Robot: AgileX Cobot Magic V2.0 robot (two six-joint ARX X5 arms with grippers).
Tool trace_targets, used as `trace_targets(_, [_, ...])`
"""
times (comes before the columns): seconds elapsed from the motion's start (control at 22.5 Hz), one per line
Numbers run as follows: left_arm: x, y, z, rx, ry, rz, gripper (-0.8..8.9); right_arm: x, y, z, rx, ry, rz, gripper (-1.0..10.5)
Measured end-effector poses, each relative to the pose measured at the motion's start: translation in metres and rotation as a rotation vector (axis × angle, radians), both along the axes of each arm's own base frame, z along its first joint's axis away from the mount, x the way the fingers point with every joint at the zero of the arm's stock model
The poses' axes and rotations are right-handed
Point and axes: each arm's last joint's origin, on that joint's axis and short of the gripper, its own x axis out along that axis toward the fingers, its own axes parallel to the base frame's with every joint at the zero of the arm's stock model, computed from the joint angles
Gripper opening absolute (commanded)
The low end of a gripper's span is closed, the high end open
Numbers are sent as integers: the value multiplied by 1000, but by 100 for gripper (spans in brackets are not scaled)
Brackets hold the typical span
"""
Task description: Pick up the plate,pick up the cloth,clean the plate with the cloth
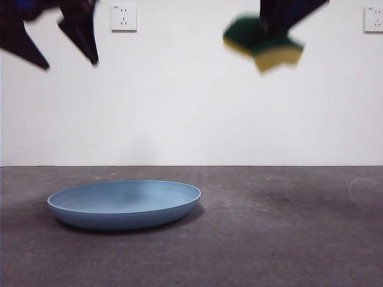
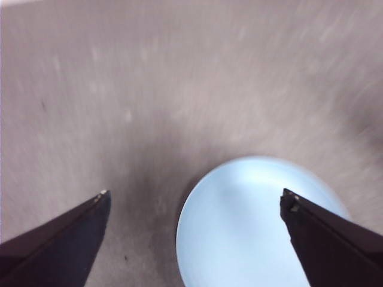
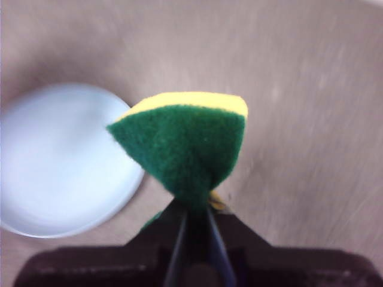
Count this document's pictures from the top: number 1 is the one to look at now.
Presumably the white wall socket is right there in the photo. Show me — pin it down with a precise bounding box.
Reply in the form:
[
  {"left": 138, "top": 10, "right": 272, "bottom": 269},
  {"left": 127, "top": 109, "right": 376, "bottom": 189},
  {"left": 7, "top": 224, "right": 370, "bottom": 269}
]
[
  {"left": 363, "top": 6, "right": 383, "bottom": 33},
  {"left": 111, "top": 3, "right": 138, "bottom": 33}
]

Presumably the light blue round plate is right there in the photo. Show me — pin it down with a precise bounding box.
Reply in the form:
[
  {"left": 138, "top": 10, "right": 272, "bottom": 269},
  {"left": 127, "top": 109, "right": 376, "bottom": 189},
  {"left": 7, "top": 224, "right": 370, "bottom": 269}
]
[{"left": 47, "top": 179, "right": 202, "bottom": 231}]

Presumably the yellow sponge with green pad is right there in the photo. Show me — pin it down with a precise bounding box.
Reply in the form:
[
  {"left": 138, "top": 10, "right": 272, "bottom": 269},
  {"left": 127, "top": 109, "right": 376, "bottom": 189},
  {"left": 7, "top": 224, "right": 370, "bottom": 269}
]
[{"left": 222, "top": 12, "right": 305, "bottom": 74}]

